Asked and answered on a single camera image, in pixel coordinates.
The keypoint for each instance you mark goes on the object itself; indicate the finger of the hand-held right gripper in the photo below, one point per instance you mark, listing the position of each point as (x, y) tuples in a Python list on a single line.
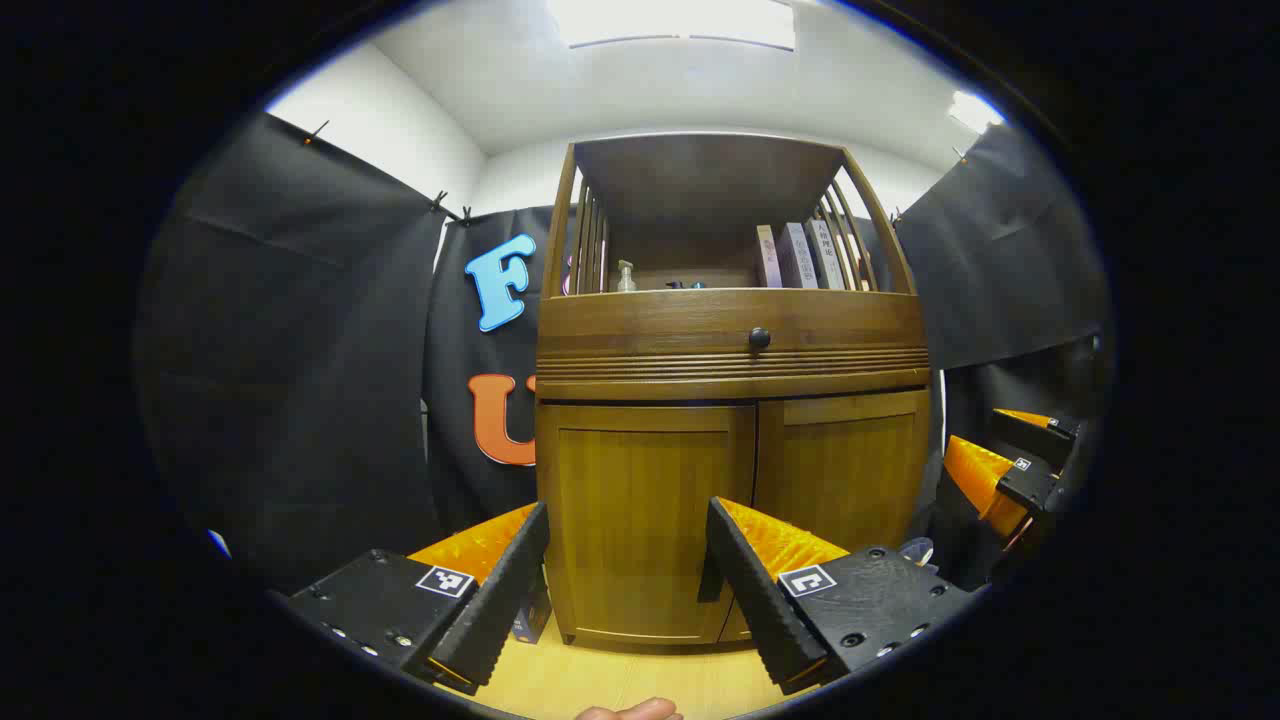
[(975, 475), (1030, 435)]

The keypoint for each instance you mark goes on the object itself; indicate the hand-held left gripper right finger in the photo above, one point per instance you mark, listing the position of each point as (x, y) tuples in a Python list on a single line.
[(755, 600)]

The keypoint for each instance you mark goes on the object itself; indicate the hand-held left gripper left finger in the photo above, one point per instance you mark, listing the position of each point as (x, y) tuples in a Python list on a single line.
[(500, 600)]

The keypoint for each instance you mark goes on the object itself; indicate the wooden shoe cabinet door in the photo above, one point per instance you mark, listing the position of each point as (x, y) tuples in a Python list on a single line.
[(640, 510), (850, 460)]

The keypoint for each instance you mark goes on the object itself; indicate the wooden double-door shoe cabinet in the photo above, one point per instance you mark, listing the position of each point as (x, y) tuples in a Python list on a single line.
[(700, 180)]

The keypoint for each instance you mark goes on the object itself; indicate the wooden cabinet drawer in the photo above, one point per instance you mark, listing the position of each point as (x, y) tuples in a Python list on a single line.
[(640, 320)]

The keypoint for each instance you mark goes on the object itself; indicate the blue cover book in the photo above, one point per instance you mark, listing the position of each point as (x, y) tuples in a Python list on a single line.
[(532, 615)]

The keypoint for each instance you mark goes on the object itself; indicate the penguin plush toy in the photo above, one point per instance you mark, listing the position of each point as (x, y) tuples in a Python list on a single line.
[(917, 550)]

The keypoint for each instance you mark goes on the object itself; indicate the black round drawer knob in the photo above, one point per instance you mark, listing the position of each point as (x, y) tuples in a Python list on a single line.
[(759, 338)]

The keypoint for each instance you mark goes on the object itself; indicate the grey upright book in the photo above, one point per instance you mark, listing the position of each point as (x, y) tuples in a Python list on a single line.
[(797, 258)]

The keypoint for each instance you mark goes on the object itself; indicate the pink upright book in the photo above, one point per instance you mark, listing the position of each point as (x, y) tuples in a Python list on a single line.
[(768, 258)]

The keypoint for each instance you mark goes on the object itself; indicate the black backdrop cloth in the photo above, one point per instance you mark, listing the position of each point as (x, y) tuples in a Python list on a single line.
[(300, 350)]

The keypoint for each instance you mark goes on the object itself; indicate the small ceiling light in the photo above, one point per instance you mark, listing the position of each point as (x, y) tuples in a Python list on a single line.
[(975, 110)]

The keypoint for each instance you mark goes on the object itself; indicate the clear pump bottle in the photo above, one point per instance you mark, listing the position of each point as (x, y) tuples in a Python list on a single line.
[(626, 280)]

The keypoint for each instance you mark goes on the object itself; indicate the large ceiling light panel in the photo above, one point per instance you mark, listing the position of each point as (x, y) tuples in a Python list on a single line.
[(680, 22)]

